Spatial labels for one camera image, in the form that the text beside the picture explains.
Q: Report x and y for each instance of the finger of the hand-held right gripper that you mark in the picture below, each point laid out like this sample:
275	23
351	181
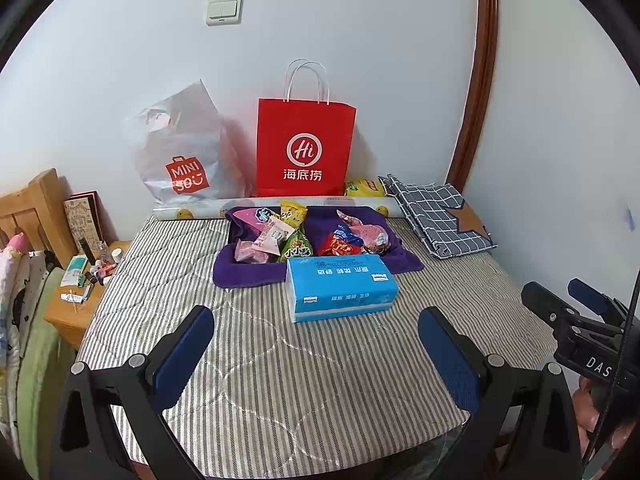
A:
547	305
590	295

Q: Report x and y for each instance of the yellow chip bag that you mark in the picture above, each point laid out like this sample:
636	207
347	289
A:
365	188

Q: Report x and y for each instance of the pale pink snack packet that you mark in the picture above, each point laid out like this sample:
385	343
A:
275	236

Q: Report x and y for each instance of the blue tissue pack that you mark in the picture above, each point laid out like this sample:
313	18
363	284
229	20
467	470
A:
342	287

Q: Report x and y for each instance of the small white candy packet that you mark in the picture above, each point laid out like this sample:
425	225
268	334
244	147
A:
352	219

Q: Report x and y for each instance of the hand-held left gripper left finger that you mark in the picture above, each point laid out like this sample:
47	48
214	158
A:
182	355

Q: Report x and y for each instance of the green snack packet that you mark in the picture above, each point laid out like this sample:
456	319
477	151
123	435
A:
295	247

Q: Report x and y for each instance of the wooden nightstand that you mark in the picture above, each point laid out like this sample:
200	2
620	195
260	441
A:
65	322

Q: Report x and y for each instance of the person's right hand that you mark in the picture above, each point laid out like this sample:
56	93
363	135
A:
590	420

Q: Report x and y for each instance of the red paper bag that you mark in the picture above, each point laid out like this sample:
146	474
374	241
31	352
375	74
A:
305	125

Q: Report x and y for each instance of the fruit print paper roll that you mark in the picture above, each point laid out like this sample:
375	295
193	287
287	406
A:
200	210

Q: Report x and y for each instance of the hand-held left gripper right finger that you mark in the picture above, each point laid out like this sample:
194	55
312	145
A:
450	360

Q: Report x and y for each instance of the white ointment tube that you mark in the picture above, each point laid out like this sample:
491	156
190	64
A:
74	298

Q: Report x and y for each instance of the small white jar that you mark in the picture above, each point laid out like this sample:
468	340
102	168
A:
116	255

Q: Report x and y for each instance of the red snack packet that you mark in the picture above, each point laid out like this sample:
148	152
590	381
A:
335	249

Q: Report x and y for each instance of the white plastic shopping bag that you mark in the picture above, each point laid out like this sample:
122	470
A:
180	140

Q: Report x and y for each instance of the purple towel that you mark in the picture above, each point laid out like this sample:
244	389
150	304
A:
250	275

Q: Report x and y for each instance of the green and white box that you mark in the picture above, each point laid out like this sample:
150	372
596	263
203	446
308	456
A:
75	271

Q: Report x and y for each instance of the grey striped quilt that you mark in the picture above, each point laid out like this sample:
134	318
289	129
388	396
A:
300	385

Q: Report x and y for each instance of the brown wooden door frame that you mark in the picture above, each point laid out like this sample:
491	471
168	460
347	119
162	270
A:
482	75

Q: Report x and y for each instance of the wooden headboard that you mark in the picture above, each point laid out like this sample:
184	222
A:
35	210

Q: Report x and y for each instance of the blue cookie packet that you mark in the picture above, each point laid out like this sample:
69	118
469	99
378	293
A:
346	235

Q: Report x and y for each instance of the patterned notebook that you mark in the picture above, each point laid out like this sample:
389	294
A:
80	222

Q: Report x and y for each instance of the pink and yellow snack packet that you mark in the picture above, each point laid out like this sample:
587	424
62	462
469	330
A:
252	216

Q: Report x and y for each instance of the colourful pillow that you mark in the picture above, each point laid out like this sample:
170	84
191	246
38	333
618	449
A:
12	280

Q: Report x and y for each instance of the white wall light switch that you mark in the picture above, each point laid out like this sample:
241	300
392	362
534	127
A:
224	10

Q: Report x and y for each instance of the small clear bottle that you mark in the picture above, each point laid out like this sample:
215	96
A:
102	251

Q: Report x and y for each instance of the green cloth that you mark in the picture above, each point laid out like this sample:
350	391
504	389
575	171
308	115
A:
42	360

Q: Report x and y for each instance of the pink strawberry snack packet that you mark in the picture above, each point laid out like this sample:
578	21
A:
376	240

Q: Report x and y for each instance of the grey checked cloth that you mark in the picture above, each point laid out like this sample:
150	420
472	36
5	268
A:
430	210

